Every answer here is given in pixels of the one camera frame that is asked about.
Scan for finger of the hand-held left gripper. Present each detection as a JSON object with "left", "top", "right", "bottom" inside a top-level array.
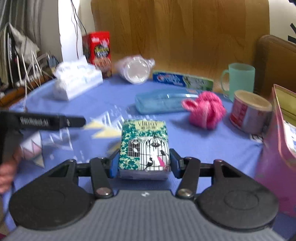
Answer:
[{"left": 17, "top": 112, "right": 86, "bottom": 131}]

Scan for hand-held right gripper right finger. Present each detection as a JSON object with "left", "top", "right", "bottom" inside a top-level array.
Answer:
[{"left": 169, "top": 148, "right": 248, "bottom": 199}]

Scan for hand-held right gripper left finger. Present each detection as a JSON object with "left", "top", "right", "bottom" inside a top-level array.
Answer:
[{"left": 46, "top": 149, "right": 121, "bottom": 199}]

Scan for green birdcage print tissue pack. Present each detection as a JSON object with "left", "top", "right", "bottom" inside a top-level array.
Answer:
[{"left": 118, "top": 120, "right": 171, "bottom": 181}]

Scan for pink knitted scrunchie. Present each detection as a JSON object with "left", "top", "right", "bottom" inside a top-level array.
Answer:
[{"left": 181, "top": 91, "right": 226, "bottom": 129}]

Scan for translucent blue plastic case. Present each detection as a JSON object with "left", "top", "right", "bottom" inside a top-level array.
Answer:
[{"left": 135, "top": 91, "right": 199, "bottom": 114}]

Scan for pink tin box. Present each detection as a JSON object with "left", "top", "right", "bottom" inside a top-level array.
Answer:
[{"left": 254, "top": 84, "right": 296, "bottom": 217}]

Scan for person's left hand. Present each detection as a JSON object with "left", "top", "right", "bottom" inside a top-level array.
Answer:
[{"left": 0, "top": 147, "right": 22, "bottom": 194}]

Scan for wooden side table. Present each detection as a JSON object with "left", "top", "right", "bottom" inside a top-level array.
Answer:
[{"left": 0, "top": 76, "right": 53, "bottom": 107}]

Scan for blue printed cloth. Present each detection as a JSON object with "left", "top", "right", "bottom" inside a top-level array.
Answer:
[{"left": 0, "top": 74, "right": 296, "bottom": 240}]

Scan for white tissue pack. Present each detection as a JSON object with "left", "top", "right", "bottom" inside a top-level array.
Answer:
[{"left": 53, "top": 58, "right": 103, "bottom": 100}]

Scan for black router with white antennas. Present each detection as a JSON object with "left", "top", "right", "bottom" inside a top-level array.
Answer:
[{"left": 5, "top": 23, "right": 50, "bottom": 87}]

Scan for grey patterned bag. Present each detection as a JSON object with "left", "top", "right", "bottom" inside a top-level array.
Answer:
[{"left": 0, "top": 22, "right": 41, "bottom": 86}]

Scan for blue green toothpaste box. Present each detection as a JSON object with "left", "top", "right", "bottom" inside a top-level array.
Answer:
[{"left": 153, "top": 70, "right": 214, "bottom": 91}]

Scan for red snack box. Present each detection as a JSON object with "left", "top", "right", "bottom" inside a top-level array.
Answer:
[{"left": 82, "top": 32, "right": 112, "bottom": 78}]

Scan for red label tin can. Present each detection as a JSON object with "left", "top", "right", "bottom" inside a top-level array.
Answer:
[{"left": 229, "top": 90, "right": 273, "bottom": 135}]

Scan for wrapped clear plastic cups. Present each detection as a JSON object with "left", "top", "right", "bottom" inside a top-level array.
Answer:
[{"left": 114, "top": 55, "right": 155, "bottom": 84}]

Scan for green plastic mug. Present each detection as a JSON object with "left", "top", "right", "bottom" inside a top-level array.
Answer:
[{"left": 220, "top": 63, "right": 255, "bottom": 102}]

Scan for grey curtain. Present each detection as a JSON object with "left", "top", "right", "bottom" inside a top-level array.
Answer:
[{"left": 0, "top": 0, "right": 59, "bottom": 44}]

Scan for wooden headboard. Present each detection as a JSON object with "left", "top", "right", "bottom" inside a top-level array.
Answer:
[{"left": 91, "top": 0, "right": 270, "bottom": 80}]

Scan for brown chair back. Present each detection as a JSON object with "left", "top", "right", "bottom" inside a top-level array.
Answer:
[{"left": 254, "top": 35, "right": 296, "bottom": 103}]

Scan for black tape strips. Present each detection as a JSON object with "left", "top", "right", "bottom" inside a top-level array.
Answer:
[{"left": 288, "top": 23, "right": 296, "bottom": 43}]

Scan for black wall cables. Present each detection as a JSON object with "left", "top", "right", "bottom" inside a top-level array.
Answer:
[{"left": 70, "top": 0, "right": 87, "bottom": 58}]

